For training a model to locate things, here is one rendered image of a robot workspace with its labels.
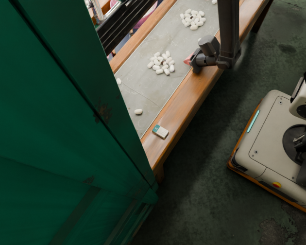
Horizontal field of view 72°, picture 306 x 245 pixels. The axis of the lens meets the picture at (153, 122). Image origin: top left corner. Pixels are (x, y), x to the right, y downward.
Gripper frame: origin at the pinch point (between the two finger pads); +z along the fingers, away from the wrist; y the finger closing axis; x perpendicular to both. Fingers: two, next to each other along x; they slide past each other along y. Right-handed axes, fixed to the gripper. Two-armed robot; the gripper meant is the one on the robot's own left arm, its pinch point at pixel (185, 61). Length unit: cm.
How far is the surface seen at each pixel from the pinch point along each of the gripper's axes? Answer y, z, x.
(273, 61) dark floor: -95, 16, 85
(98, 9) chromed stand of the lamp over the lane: 14.8, 8.4, -40.9
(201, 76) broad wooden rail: 3.8, -8.9, 6.0
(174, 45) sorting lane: -6.8, 9.1, -5.1
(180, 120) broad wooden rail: 27.7, -11.8, 8.1
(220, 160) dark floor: 10, 14, 86
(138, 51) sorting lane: 5.6, 20.1, -14.1
